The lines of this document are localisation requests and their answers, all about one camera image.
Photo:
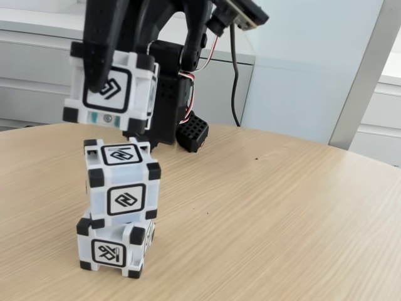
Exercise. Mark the white cube with double-diamond symbol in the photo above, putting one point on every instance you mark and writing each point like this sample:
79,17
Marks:
134,87

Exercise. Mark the white cube with N-diamond symbol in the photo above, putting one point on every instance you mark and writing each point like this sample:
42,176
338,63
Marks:
125,200

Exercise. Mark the white cabinet with doors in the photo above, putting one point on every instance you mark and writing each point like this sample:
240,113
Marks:
25,94

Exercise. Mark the white cube with crossed symbol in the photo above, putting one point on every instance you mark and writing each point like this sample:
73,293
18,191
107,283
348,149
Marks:
108,254

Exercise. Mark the white drawer unit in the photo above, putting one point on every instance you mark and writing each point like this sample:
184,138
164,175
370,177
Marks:
382,125

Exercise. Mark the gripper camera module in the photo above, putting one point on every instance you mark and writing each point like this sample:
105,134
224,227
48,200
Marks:
241,14

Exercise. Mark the grey metal frame post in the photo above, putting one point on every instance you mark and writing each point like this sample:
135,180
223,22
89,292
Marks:
360,87

